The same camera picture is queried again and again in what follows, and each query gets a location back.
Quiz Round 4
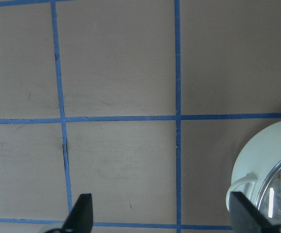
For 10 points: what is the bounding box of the glass pot lid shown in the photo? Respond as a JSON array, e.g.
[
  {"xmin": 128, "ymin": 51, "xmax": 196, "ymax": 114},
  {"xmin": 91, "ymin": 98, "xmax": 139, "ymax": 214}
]
[{"xmin": 257, "ymin": 160, "xmax": 281, "ymax": 221}]

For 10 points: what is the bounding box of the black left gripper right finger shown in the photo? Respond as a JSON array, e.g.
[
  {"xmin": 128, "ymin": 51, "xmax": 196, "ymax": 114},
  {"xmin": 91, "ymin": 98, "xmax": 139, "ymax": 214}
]
[{"xmin": 229, "ymin": 192, "xmax": 281, "ymax": 233}]

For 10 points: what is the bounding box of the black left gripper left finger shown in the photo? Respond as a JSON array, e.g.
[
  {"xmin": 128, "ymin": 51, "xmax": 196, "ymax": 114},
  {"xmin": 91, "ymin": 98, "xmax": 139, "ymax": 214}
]
[{"xmin": 44, "ymin": 194, "xmax": 93, "ymax": 233}]

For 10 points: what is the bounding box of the pale green electric pot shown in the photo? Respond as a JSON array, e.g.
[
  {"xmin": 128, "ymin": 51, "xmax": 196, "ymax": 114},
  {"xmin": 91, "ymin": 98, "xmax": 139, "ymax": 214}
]
[{"xmin": 226, "ymin": 121, "xmax": 281, "ymax": 209}]

